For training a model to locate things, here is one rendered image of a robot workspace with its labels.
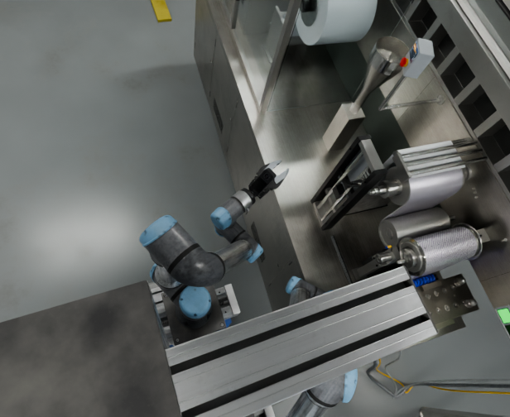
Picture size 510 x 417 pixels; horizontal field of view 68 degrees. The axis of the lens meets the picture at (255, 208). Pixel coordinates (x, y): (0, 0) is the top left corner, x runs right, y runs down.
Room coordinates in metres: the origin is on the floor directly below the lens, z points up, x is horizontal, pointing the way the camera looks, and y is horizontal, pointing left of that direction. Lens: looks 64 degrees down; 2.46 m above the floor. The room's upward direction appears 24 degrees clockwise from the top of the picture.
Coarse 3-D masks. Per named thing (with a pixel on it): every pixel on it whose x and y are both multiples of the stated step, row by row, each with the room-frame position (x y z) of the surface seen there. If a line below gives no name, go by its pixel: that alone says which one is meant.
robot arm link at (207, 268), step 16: (240, 240) 0.49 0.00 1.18; (192, 256) 0.28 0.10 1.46; (208, 256) 0.31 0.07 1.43; (224, 256) 0.36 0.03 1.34; (240, 256) 0.41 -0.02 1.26; (256, 256) 0.47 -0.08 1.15; (176, 272) 0.23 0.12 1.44; (192, 272) 0.25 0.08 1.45; (208, 272) 0.27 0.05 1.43; (224, 272) 0.31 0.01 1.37
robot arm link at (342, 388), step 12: (348, 372) 0.19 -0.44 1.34; (324, 384) 0.14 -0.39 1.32; (336, 384) 0.15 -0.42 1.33; (348, 384) 0.16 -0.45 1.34; (300, 396) 0.09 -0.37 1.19; (312, 396) 0.10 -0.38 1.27; (324, 396) 0.11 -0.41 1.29; (336, 396) 0.12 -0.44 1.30; (348, 396) 0.13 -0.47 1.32; (300, 408) 0.06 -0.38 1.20; (312, 408) 0.07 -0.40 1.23; (324, 408) 0.08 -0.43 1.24
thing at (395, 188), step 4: (384, 180) 0.87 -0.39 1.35; (388, 180) 0.87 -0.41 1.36; (392, 180) 0.87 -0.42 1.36; (396, 180) 0.88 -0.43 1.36; (380, 184) 0.86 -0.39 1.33; (384, 184) 0.85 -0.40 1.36; (388, 184) 0.85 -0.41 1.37; (392, 184) 0.86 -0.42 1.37; (396, 184) 0.86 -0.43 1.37; (400, 184) 0.87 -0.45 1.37; (388, 188) 0.83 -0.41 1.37; (392, 188) 0.84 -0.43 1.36; (396, 188) 0.85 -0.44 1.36; (400, 188) 0.86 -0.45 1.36; (388, 192) 0.82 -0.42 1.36; (392, 192) 0.83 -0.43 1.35; (396, 192) 0.84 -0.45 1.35; (400, 192) 0.85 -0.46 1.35; (384, 196) 0.82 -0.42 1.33; (388, 196) 0.82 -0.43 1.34
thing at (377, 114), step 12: (360, 84) 1.65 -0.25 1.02; (372, 96) 1.56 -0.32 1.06; (372, 108) 1.52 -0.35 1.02; (372, 120) 1.49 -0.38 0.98; (384, 120) 1.44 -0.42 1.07; (396, 120) 1.40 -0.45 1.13; (372, 132) 1.45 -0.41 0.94; (384, 132) 1.40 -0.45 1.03; (396, 132) 1.36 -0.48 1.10; (384, 144) 1.36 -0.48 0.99; (396, 144) 1.33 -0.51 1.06; (408, 144) 1.29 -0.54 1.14; (384, 156) 1.33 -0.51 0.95
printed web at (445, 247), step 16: (384, 176) 0.94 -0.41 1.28; (432, 176) 0.93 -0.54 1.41; (448, 176) 0.96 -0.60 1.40; (416, 192) 0.85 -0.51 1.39; (432, 192) 0.89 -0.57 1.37; (448, 192) 0.93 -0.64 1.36; (352, 208) 0.94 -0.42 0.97; (368, 208) 1.02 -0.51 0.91; (400, 208) 0.82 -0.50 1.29; (416, 208) 0.90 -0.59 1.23; (416, 240) 0.72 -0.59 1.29; (432, 240) 0.74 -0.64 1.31; (448, 240) 0.77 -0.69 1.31; (464, 240) 0.80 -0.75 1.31; (432, 256) 0.68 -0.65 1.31; (448, 256) 0.71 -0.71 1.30; (464, 256) 0.75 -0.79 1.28
